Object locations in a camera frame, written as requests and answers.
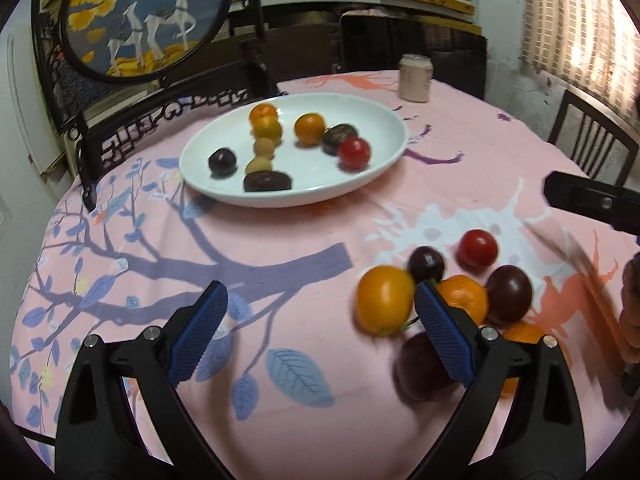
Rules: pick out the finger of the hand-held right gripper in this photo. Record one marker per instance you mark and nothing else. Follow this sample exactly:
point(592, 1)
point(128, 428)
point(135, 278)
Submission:
point(590, 200)
point(632, 380)

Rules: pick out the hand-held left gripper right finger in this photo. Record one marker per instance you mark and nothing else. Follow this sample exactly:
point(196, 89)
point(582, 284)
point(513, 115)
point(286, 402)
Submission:
point(445, 332)

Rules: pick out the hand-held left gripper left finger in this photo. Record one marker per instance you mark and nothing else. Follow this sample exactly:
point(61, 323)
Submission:
point(197, 330)

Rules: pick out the dark red plum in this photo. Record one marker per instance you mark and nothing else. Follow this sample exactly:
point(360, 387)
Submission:
point(508, 294)
point(420, 370)

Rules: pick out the large yellow plum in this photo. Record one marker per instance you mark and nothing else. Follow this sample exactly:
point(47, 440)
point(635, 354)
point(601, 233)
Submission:
point(385, 300)

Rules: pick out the dark cherry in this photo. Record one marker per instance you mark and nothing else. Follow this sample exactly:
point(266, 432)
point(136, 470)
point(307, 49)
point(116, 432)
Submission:
point(426, 264)
point(222, 161)

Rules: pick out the large mandarin orange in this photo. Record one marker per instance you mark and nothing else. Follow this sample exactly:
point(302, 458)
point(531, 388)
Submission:
point(522, 334)

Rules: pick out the red cherry tomato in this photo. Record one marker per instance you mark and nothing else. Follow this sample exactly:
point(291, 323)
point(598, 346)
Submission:
point(477, 249)
point(355, 154)

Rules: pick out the dark brown-spotted passion fruit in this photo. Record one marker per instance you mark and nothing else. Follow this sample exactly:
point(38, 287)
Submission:
point(267, 181)

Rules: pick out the small tan longan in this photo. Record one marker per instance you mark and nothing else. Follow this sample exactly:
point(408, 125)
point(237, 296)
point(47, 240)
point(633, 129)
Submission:
point(263, 148)

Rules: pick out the small yellow plum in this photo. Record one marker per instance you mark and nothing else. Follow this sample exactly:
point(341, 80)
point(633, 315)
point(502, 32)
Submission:
point(267, 131)

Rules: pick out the white oval plate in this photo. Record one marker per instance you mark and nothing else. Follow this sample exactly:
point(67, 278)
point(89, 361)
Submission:
point(380, 125)

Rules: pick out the small mandarin orange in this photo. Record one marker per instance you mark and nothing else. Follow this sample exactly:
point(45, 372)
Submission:
point(263, 111)
point(309, 128)

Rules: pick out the person's right hand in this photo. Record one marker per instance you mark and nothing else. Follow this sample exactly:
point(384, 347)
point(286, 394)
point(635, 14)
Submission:
point(632, 310)

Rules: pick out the dark wooden slatted chair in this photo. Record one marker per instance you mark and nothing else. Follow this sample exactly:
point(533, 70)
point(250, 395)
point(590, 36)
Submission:
point(570, 115)

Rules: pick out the beige drink can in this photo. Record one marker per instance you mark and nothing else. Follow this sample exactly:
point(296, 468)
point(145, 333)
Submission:
point(415, 77)

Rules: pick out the black ornate chair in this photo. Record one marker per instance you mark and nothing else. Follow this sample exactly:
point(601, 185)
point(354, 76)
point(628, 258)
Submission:
point(145, 20)

